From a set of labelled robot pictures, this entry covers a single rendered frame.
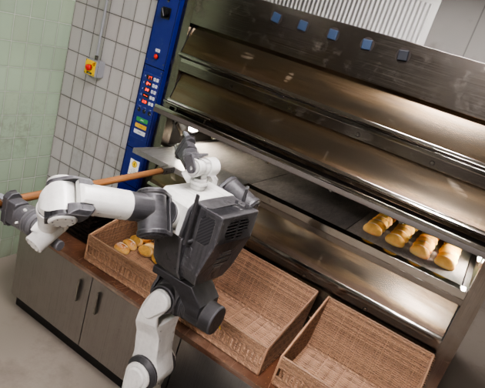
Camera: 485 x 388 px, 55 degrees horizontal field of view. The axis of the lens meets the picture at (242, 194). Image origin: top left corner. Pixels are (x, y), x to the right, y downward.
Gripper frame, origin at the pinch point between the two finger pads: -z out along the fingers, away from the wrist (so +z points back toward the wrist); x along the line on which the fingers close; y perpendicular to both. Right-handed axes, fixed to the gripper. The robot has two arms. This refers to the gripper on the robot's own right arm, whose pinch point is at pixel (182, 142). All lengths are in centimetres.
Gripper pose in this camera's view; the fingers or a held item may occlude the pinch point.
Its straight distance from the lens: 217.1
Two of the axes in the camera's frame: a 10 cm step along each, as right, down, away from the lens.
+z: 3.7, 6.1, -7.0
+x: -5.5, 7.5, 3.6
